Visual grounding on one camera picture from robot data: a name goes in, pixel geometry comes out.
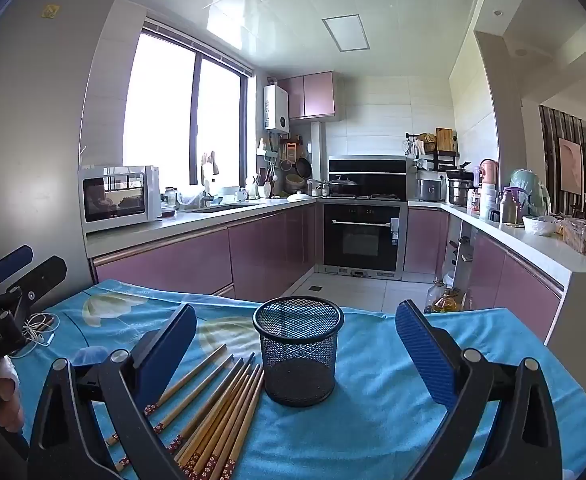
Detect kitchen window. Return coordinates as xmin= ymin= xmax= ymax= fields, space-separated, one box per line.
xmin=123 ymin=17 xmax=252 ymax=188

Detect black built-in oven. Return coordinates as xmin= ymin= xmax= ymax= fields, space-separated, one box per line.
xmin=323 ymin=202 xmax=406 ymax=281

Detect pink wall cabinet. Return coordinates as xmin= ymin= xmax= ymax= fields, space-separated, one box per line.
xmin=278 ymin=71 xmax=342 ymax=122

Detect person's left hand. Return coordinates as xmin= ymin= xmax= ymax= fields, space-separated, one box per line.
xmin=0 ymin=357 xmax=26 ymax=434

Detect bundle of wooden chopsticks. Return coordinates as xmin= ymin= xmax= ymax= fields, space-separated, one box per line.
xmin=105 ymin=343 xmax=266 ymax=480

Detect black mesh utensil holder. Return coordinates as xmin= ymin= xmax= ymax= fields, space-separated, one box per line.
xmin=252 ymin=296 xmax=345 ymax=408

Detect black wall rack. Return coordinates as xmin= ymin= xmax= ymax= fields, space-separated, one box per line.
xmin=405 ymin=132 xmax=461 ymax=171

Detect pink base cabinets with sink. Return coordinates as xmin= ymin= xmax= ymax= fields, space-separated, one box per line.
xmin=87 ymin=197 xmax=320 ymax=302

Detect steel flask with purple lid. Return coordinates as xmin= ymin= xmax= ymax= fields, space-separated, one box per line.
xmin=498 ymin=187 xmax=522 ymax=225

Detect steel stock pot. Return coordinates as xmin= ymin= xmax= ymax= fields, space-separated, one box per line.
xmin=447 ymin=177 xmax=472 ymax=206

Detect white microwave oven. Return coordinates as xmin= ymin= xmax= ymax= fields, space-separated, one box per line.
xmin=78 ymin=164 xmax=163 ymax=234

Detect clear plastic bottle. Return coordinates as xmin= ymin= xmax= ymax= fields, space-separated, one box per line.
xmin=425 ymin=279 xmax=446 ymax=314

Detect black wok with lid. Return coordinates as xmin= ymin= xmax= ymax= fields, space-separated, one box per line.
xmin=328 ymin=175 xmax=360 ymax=196

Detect grey refrigerator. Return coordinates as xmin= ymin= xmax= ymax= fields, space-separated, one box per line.
xmin=0 ymin=0 xmax=126 ymax=311

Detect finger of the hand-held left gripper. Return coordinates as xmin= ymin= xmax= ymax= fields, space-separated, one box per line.
xmin=0 ymin=245 xmax=34 ymax=298
xmin=0 ymin=255 xmax=68 ymax=317

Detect white water heater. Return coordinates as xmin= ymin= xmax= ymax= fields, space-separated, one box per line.
xmin=263 ymin=85 xmax=290 ymax=134

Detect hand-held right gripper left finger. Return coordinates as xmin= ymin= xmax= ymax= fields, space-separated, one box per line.
xmin=27 ymin=303 xmax=198 ymax=480

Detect white earphone cable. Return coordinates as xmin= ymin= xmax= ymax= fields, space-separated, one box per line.
xmin=10 ymin=311 xmax=56 ymax=358

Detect wooden cutting board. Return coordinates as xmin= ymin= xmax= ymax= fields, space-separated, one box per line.
xmin=435 ymin=127 xmax=456 ymax=154

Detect blue floral tablecloth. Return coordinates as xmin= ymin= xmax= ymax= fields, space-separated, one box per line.
xmin=20 ymin=277 xmax=586 ymax=480

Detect pink thermos jug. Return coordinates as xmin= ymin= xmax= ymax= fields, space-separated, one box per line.
xmin=478 ymin=159 xmax=499 ymax=201

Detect black range hood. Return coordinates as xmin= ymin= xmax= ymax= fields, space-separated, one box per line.
xmin=328 ymin=156 xmax=408 ymax=201

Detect framed wall picture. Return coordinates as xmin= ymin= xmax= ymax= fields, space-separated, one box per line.
xmin=558 ymin=137 xmax=584 ymax=195

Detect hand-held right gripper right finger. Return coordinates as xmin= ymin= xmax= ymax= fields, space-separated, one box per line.
xmin=394 ymin=299 xmax=564 ymax=480

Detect silver rice cooker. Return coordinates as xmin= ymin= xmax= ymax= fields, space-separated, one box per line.
xmin=417 ymin=170 xmax=448 ymax=203

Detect ceiling light panel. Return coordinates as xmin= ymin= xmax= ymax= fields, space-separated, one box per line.
xmin=322 ymin=15 xmax=370 ymax=52

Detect white canister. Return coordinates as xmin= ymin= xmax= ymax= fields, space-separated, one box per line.
xmin=479 ymin=183 xmax=497 ymax=221

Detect white bowl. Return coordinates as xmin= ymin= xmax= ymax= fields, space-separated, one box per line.
xmin=522 ymin=215 xmax=559 ymax=237

